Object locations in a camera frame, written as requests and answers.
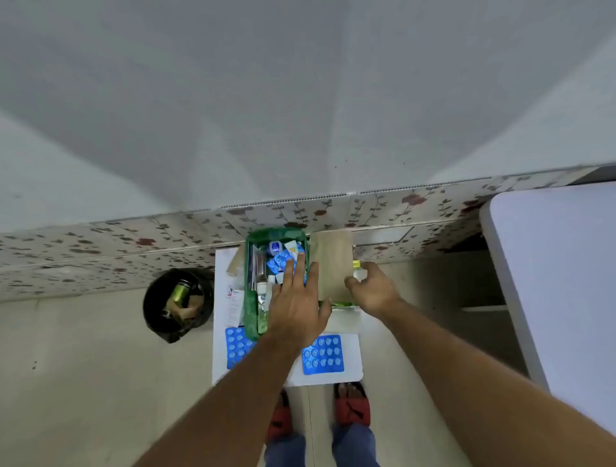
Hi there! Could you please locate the green can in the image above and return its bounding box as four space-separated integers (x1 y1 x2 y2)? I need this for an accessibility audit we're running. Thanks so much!
171 280 193 309

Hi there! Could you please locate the small white green medicine box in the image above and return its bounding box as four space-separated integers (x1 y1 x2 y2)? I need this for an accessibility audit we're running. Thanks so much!
227 291 245 328

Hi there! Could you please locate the red left sandal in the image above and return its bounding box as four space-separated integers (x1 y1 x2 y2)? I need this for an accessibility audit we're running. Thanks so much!
266 389 295 443

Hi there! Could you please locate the black trash bin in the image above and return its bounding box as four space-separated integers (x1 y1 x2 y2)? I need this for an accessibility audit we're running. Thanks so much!
142 267 215 344

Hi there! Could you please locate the brown cardboard sheet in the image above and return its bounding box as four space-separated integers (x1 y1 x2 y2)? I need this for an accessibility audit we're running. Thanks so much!
310 230 357 304

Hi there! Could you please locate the small blue blister strip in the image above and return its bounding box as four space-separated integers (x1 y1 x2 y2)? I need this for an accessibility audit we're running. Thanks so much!
267 250 297 275

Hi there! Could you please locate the red sandal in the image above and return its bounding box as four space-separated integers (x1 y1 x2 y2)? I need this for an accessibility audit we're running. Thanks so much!
333 382 372 428
266 389 295 443

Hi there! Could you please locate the large white table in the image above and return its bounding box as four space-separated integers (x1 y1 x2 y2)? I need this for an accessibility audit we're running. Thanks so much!
479 182 616 436

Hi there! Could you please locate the large blue blister pack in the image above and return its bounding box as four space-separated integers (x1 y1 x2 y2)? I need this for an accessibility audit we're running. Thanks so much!
225 327 259 370
302 334 345 376

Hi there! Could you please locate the green plastic basket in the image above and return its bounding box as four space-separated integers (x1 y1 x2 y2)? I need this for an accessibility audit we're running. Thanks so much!
243 227 311 341

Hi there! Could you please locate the person's left forearm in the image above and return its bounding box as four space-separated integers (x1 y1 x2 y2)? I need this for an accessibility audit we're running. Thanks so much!
133 334 316 467

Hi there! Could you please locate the person's right forearm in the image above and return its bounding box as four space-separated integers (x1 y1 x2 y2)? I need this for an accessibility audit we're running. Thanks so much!
382 297 616 467

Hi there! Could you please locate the brown cardboard scrap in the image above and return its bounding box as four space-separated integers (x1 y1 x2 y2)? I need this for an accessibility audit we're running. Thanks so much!
166 293 205 328

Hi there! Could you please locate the person's left leg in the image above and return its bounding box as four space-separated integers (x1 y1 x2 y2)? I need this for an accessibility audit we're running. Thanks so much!
263 432 307 467

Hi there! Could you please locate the grey slim case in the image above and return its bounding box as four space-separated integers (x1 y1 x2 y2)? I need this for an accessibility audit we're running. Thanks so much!
249 245 266 289

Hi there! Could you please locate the person's left hand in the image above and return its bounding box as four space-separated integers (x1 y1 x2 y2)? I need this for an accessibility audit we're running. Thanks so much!
264 253 333 355

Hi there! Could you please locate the person's leg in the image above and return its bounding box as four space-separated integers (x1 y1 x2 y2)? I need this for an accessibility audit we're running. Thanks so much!
263 432 307 467
330 423 381 467

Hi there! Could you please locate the red right sandal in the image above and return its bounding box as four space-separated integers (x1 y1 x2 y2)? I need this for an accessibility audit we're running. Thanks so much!
333 382 372 428

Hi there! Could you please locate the person's right leg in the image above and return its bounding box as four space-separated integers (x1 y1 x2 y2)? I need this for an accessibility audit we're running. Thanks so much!
330 423 381 467

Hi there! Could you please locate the person's right hand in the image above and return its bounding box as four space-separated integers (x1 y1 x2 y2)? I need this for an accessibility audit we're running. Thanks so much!
344 261 403 321

